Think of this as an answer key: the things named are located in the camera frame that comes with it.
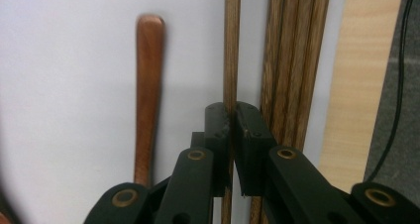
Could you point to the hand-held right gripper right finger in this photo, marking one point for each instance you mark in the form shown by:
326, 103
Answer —
252, 151

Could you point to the bundle of wooden chopsticks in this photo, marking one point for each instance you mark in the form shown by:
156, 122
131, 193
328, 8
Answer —
297, 52

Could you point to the single brown chopstick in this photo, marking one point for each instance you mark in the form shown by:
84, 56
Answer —
232, 35

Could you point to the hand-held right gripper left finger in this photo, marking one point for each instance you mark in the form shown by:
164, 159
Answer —
219, 144

